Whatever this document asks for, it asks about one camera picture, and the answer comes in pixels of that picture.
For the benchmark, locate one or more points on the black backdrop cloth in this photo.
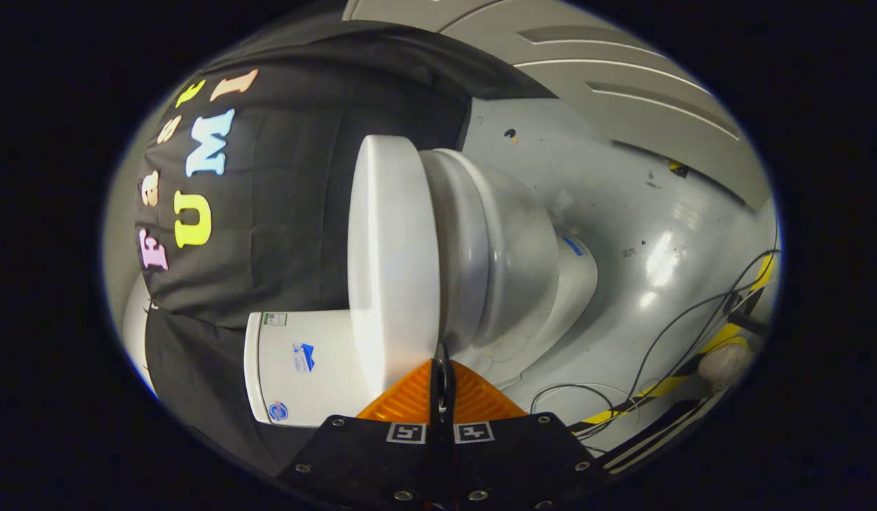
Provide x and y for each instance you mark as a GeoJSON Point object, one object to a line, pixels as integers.
{"type": "Point", "coordinates": [282, 213]}

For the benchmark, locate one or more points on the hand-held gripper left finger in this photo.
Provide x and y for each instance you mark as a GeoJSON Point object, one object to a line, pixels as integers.
{"type": "Point", "coordinates": [382, 461]}

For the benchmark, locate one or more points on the white toilet lid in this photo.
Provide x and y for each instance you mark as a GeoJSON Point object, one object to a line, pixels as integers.
{"type": "Point", "coordinates": [392, 248]}

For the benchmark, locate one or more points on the white grey drawer cabinet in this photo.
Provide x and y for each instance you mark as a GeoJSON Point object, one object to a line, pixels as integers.
{"type": "Point", "coordinates": [623, 78]}

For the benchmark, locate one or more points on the white ceramic toilet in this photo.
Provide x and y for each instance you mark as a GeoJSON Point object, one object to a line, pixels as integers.
{"type": "Point", "coordinates": [524, 248]}

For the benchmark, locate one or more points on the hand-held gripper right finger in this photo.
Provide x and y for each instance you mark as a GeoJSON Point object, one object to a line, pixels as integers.
{"type": "Point", "coordinates": [509, 461]}

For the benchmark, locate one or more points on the white rounded object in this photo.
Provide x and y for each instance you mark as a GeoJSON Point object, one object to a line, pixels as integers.
{"type": "Point", "coordinates": [724, 365]}

